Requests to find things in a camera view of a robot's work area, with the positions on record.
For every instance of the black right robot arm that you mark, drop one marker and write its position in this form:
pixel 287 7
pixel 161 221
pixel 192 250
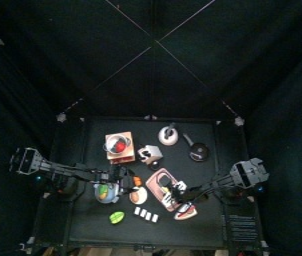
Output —
pixel 242 175

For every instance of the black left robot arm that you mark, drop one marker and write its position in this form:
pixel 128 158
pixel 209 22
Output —
pixel 47 165

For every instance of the yellow egg sushi toy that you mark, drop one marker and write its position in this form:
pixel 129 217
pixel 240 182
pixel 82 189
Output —
pixel 166 190

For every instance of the white sushi rice piece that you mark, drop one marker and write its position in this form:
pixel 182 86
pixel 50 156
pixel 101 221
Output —
pixel 144 213
pixel 149 216
pixel 156 218
pixel 137 210

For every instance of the orange toy food piece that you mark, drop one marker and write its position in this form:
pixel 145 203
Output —
pixel 134 197

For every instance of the small white plate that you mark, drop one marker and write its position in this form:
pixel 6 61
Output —
pixel 138 195

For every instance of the orange toy carrot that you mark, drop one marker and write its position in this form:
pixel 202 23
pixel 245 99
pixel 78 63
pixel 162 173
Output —
pixel 137 181

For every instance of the pink toy tray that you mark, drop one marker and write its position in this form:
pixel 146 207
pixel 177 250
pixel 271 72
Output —
pixel 157 186

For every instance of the red white toy plate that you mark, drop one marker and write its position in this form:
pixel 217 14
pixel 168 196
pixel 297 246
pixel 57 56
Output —
pixel 186 212

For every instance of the light blue toy bowl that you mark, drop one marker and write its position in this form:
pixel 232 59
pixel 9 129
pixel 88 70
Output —
pixel 108 195

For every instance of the wooden toy stove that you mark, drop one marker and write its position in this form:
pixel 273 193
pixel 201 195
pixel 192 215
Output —
pixel 121 154

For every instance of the small black round lid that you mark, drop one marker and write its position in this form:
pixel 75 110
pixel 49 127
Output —
pixel 154 164

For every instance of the green yellow toy vegetable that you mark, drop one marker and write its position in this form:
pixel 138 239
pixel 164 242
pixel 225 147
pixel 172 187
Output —
pixel 104 191

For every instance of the white toy toaster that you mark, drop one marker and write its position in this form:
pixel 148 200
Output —
pixel 150 153

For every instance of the red toy food piece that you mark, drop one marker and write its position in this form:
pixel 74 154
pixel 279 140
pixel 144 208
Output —
pixel 121 146

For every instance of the silver toy pot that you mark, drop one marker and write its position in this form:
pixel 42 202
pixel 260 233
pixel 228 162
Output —
pixel 118 144

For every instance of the green toy leaf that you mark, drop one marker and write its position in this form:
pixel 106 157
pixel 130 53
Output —
pixel 117 217

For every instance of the white printed label sticker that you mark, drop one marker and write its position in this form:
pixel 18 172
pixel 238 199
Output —
pixel 242 227

